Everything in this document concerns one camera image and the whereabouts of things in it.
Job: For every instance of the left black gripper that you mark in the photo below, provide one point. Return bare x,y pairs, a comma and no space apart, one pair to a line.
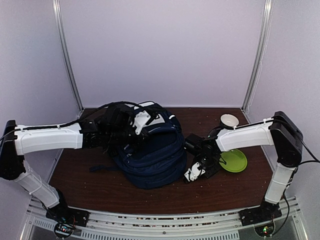
140,141

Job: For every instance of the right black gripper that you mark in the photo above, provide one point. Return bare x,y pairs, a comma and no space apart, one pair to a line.
215,167

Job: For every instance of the navy blue backpack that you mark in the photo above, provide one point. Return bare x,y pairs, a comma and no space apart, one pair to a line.
160,160

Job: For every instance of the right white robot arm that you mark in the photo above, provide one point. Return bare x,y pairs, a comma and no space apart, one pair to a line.
278,131

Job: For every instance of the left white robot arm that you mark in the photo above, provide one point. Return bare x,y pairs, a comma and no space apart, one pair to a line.
18,140

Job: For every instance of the green plate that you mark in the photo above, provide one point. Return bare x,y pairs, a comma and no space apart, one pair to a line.
234,161

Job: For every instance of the white teal bowl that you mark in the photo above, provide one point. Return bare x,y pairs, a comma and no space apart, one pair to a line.
228,121

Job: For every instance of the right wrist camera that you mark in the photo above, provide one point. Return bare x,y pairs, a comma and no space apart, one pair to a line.
193,173

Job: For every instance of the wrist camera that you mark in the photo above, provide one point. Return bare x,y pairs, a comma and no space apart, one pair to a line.
193,173
141,120

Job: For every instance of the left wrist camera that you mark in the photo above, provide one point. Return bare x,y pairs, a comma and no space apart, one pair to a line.
141,120

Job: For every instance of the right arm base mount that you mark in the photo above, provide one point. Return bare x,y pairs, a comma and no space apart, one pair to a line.
261,217

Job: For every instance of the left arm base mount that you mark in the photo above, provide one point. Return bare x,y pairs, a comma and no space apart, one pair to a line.
67,219

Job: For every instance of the aluminium front rail frame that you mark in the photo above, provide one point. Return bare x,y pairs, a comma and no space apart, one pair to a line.
218,225

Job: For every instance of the left aluminium corner post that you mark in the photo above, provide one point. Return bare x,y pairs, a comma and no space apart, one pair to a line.
65,53

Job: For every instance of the aluminium corner post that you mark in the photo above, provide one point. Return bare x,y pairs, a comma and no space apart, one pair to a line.
261,46
65,53

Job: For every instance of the right aluminium corner post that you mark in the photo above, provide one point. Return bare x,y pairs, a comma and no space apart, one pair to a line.
261,46

